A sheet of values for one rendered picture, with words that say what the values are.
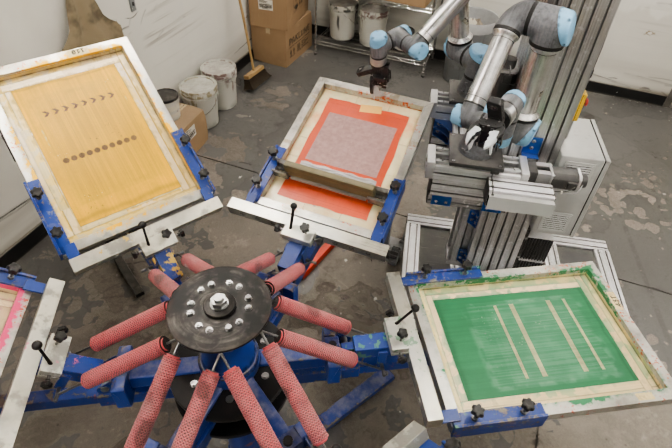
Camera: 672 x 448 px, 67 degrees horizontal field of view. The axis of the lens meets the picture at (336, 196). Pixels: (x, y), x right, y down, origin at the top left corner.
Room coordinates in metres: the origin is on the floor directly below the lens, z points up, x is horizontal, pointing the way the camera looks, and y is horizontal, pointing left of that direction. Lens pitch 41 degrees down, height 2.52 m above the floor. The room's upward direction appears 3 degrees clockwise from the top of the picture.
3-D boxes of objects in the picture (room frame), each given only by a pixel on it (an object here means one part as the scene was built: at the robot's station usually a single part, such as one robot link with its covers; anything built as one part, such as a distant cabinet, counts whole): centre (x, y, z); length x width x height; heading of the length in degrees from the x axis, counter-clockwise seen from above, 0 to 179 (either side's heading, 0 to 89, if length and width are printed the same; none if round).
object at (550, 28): (1.70, -0.70, 1.63); 0.15 x 0.12 x 0.55; 58
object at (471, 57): (2.27, -0.65, 1.42); 0.13 x 0.12 x 0.14; 32
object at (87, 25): (3.04, 1.61, 1.06); 0.53 x 0.07 x 1.05; 160
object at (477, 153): (1.77, -0.58, 1.31); 0.15 x 0.15 x 0.10
